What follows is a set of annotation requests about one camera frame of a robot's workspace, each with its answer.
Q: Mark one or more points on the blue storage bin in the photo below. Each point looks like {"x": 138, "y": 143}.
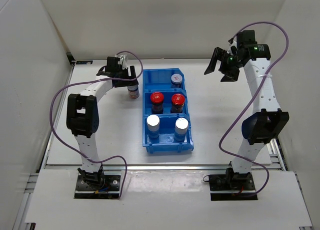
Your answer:
{"x": 160, "y": 79}
{"x": 166, "y": 140}
{"x": 167, "y": 103}

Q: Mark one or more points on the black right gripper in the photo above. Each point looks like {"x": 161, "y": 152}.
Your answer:
{"x": 219, "y": 54}

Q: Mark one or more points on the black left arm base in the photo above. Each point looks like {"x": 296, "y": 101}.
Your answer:
{"x": 110, "y": 189}

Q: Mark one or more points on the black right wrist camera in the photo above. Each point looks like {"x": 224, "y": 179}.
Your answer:
{"x": 243, "y": 38}

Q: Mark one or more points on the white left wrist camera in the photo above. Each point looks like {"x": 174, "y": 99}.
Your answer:
{"x": 122, "y": 60}

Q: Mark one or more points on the blue far storage bin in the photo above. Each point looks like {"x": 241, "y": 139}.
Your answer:
{"x": 160, "y": 79}

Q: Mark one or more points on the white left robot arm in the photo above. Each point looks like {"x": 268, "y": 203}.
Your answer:
{"x": 83, "y": 115}

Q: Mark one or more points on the silver lid peppercorn jar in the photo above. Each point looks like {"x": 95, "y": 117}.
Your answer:
{"x": 153, "y": 126}
{"x": 180, "y": 130}

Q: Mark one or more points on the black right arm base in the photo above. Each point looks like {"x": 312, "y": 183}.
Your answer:
{"x": 231, "y": 186}

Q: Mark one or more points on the red lid sauce jar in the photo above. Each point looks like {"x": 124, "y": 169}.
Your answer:
{"x": 157, "y": 100}
{"x": 177, "y": 103}

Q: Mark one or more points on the aluminium table edge rail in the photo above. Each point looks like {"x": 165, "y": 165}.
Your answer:
{"x": 274, "y": 166}

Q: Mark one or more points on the blue middle storage bin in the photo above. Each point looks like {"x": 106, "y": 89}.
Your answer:
{"x": 167, "y": 103}

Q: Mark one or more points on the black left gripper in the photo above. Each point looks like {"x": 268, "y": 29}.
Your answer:
{"x": 125, "y": 71}

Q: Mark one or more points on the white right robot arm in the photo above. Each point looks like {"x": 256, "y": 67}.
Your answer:
{"x": 267, "y": 119}

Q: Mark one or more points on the blue near storage bin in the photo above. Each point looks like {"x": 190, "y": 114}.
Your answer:
{"x": 166, "y": 140}

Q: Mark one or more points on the white lid dark jar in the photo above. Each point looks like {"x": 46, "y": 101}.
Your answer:
{"x": 176, "y": 80}
{"x": 133, "y": 91}

